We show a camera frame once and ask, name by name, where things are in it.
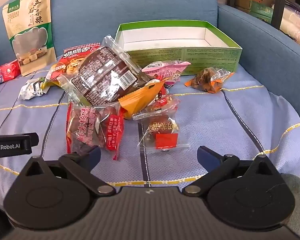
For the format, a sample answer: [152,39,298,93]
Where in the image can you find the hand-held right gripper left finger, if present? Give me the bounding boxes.
[19,145,117,197]

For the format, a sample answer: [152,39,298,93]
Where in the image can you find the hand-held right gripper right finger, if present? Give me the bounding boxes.
[182,145,284,197]

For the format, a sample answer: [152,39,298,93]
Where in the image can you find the red date packet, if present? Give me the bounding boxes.
[66,102,125,161]

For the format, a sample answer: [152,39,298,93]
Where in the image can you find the white snack packet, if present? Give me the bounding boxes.
[19,77,47,101]

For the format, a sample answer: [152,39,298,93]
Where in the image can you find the amber yellow snack packet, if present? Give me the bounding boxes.
[118,80,166,120]

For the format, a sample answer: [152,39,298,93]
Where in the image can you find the green cardboard box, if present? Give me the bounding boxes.
[114,20,242,77]

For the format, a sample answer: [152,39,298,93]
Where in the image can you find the light blue checked blanket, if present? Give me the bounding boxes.
[0,62,300,190]

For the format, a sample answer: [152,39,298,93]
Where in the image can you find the clear packet with red label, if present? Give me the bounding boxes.
[137,116,191,152]

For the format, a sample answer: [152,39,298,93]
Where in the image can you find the clear packet with red snack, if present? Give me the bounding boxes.
[132,94,182,120]

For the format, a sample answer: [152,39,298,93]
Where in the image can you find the red tissue packet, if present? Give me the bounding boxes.
[0,59,22,84]

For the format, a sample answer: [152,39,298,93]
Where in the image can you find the orange brown snack packet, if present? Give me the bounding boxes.
[184,67,235,93]

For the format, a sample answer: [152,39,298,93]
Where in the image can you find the large brown snack packet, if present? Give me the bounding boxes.
[57,36,150,107]

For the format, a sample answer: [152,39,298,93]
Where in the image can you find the pink snack packet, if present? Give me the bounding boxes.
[142,60,192,88]

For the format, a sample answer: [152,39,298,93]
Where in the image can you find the red crispy snack packet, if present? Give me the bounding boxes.
[41,42,102,89]

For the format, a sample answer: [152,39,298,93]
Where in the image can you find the tan grain pouch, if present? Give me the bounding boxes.
[2,0,57,77]

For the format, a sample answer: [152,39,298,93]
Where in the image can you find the olive shelf box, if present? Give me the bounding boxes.
[235,0,253,13]

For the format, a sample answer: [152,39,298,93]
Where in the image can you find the pale green shelf box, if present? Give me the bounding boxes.
[250,1,274,24]

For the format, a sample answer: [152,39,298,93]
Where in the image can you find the white plastic bags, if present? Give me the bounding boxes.
[281,5,300,51]

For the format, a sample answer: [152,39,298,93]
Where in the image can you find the blue sofa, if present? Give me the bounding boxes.
[0,0,300,180]

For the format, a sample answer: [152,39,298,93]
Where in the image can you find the black metal shelf rack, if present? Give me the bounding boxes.
[226,0,289,30]

